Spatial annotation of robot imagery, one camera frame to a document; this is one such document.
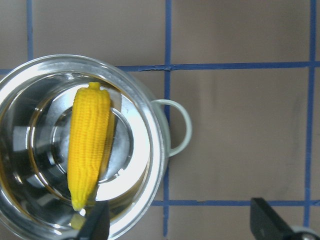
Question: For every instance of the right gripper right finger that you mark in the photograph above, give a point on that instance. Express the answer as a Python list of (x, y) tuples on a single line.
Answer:
[(267, 224)]

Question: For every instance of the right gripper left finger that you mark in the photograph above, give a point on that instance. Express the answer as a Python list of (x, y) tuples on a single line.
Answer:
[(96, 226)]

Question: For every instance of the yellow plastic corn cob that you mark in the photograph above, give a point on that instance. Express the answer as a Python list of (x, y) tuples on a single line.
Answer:
[(88, 133)]

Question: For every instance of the pale green cooking pot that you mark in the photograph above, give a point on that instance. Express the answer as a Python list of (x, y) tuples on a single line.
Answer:
[(36, 100)]

